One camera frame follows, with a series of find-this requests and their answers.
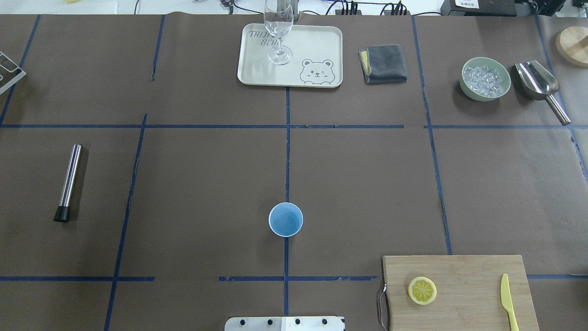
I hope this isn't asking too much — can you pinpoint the blue paper cup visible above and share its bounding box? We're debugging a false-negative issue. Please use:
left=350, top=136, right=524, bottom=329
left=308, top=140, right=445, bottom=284
left=268, top=202, right=303, bottom=238

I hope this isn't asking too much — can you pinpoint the yellow lemon slice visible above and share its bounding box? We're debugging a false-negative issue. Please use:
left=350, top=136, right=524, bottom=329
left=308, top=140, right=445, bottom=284
left=407, top=276, right=437, bottom=305

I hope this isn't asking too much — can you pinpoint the steel muddler black tip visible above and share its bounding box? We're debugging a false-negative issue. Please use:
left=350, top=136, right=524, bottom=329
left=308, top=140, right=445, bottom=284
left=53, top=144, right=82, bottom=223

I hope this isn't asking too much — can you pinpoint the stainless steel ice scoop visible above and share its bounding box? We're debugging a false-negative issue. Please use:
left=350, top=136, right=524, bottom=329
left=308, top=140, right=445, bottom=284
left=514, top=60, right=571, bottom=126

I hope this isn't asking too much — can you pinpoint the beige bear serving tray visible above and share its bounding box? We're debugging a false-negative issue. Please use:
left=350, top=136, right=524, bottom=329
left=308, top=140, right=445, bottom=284
left=237, top=23, right=344, bottom=88

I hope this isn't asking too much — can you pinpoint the folded grey yellow cloth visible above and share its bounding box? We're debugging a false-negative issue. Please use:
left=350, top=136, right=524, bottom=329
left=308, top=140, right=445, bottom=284
left=358, top=44, right=408, bottom=85

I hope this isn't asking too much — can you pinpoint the clear wine glass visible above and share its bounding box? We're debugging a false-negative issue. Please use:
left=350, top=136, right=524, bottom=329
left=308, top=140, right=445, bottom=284
left=263, top=0, right=294, bottom=65

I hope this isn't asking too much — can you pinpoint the green bowl of ice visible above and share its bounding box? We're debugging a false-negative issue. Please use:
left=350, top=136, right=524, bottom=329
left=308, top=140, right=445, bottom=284
left=459, top=57, right=512, bottom=102

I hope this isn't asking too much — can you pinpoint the bamboo cutting board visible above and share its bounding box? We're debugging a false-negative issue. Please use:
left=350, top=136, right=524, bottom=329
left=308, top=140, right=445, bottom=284
left=382, top=255, right=539, bottom=331

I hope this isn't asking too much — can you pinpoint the yellow plastic knife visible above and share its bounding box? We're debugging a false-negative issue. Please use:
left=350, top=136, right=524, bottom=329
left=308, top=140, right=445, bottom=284
left=500, top=273, right=520, bottom=331

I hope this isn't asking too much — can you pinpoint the round wooden stand base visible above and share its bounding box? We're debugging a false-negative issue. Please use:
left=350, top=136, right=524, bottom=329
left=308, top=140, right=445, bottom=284
left=556, top=26, right=588, bottom=68

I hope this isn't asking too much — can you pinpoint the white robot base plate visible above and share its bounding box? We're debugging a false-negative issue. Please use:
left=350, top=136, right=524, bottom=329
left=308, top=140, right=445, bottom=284
left=224, top=316, right=346, bottom=331

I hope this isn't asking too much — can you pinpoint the white wire cup rack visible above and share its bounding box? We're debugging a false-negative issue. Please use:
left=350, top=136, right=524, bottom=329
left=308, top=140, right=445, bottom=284
left=0, top=52, right=27, bottom=94

